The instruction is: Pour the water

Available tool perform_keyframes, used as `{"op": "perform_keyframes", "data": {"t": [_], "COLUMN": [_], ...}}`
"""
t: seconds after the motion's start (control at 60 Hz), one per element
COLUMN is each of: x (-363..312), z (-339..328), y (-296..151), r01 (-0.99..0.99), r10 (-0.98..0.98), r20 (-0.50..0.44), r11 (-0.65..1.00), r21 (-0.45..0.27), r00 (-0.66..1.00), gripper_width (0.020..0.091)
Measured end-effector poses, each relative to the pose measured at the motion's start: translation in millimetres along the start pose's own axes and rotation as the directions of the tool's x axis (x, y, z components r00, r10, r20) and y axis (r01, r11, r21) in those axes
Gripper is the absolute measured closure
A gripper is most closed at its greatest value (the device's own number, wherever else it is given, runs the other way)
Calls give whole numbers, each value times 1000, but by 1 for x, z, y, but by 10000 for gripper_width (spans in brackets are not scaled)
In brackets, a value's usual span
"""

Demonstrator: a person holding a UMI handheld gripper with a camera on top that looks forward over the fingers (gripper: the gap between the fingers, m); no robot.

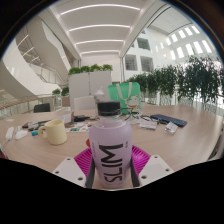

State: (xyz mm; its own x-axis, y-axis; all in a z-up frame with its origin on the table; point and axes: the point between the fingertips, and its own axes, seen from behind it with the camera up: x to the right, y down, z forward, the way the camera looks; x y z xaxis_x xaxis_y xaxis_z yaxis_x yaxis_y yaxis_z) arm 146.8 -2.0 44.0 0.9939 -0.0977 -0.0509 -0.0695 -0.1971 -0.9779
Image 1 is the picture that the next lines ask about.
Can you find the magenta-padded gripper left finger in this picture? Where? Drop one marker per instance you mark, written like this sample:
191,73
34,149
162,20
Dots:
70,170

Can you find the black power adapter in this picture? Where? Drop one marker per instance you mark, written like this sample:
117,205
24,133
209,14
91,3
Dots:
81,118

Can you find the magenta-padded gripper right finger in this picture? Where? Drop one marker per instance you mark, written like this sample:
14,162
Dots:
155,168

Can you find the white cabinet topped with plants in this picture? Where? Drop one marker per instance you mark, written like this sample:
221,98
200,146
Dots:
88,85

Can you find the small red and black case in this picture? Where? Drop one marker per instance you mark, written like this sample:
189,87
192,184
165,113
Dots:
26,125

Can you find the white labelled card box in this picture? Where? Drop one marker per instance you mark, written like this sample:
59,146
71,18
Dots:
148,124

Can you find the dark blue keyboard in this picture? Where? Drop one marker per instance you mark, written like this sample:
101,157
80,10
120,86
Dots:
168,120

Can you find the clear plastic packet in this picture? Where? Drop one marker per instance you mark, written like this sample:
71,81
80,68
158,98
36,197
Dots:
171,127

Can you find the colourful sticker sheet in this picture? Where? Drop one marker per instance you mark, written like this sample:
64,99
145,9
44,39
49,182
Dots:
78,127

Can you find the lilac drink bottle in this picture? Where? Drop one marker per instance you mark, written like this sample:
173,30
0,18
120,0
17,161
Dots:
110,140

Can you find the white staircase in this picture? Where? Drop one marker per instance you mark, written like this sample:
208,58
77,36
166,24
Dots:
43,56

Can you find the cream yellow mug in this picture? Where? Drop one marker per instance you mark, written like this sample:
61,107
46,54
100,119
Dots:
56,132

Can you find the potted green plants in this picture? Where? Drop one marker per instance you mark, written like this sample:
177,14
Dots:
65,90

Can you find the flat round red coaster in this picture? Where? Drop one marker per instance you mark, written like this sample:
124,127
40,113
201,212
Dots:
87,143

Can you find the clear shaker bottle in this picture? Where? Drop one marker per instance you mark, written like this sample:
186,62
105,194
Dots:
98,95

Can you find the row of green hedge plants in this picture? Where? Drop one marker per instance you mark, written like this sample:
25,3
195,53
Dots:
190,78

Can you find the small teal pack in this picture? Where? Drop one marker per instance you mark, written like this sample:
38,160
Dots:
34,133

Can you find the green tote bag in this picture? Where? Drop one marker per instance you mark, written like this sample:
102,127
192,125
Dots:
118,93

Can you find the white card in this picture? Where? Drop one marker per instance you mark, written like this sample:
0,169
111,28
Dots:
33,125

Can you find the white paper slip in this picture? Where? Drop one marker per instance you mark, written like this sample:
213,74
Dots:
10,120

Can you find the black chair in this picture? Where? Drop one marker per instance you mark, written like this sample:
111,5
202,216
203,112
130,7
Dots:
42,107

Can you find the white computer mouse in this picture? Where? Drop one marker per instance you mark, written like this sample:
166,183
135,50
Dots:
21,134

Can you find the black notebook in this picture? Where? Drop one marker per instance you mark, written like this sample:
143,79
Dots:
44,124

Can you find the ceiling light strips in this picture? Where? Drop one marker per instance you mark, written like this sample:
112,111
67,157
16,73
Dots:
100,26

